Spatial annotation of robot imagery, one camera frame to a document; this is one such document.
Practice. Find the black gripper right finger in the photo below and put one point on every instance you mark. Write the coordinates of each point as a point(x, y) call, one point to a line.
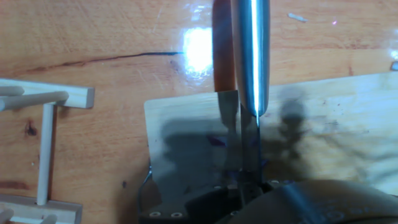
point(267, 185)

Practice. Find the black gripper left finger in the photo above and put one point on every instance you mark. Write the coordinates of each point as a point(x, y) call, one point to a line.
point(199, 205)

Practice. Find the red onion half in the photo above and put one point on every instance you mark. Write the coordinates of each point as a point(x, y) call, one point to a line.
point(216, 141)

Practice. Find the wooden cutting board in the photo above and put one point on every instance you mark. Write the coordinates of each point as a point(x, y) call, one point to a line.
point(335, 133)

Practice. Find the wooden peg rack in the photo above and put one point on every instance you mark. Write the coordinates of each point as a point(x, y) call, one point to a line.
point(45, 152)

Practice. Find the white onion scrap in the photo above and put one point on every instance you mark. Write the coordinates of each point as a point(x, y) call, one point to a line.
point(297, 17)

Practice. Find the pale purple onion scrap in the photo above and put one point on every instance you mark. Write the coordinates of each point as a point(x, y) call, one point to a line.
point(395, 66)

